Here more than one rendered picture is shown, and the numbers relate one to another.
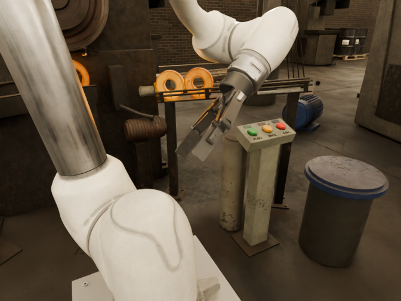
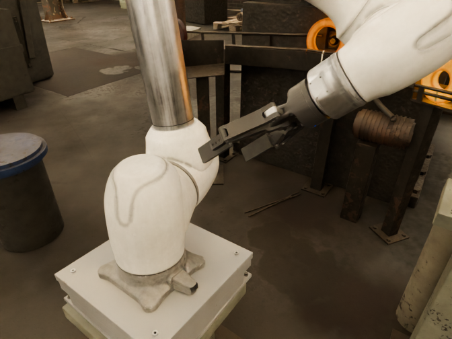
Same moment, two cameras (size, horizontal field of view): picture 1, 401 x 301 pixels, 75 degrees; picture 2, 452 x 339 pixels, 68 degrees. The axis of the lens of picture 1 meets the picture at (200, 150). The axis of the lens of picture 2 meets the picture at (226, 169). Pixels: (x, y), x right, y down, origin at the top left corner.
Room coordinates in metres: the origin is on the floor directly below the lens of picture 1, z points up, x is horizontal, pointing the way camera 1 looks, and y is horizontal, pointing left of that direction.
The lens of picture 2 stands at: (0.25, -0.47, 1.05)
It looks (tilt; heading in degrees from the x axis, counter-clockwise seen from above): 32 degrees down; 62
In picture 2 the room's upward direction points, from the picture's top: straight up
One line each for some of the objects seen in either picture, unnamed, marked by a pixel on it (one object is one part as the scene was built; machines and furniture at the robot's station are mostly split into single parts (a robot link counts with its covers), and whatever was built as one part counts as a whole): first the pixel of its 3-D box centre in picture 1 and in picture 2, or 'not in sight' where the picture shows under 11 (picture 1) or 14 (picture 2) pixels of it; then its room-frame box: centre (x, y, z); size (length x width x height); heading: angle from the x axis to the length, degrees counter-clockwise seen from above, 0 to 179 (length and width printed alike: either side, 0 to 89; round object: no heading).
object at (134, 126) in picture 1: (148, 160); (372, 171); (1.40, 0.31, 0.27); 0.22 x 0.13 x 0.53; 117
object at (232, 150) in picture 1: (233, 183); (440, 268); (1.15, -0.17, 0.26); 0.12 x 0.12 x 0.52
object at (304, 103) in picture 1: (305, 111); not in sight; (2.77, -1.14, 0.17); 0.57 x 0.31 x 0.34; 137
